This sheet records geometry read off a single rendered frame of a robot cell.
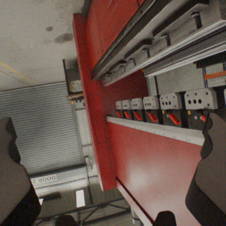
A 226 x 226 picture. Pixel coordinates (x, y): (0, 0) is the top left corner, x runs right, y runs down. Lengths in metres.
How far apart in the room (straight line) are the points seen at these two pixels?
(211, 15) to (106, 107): 1.71
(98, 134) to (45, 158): 5.72
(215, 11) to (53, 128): 7.13
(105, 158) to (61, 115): 5.31
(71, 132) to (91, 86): 5.39
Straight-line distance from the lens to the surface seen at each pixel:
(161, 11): 0.71
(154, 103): 0.99
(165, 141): 0.99
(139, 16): 0.87
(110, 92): 2.19
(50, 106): 7.40
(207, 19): 0.71
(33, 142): 7.66
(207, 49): 1.06
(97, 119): 2.14
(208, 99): 0.68
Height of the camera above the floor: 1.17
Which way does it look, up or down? 4 degrees up
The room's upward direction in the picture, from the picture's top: 171 degrees clockwise
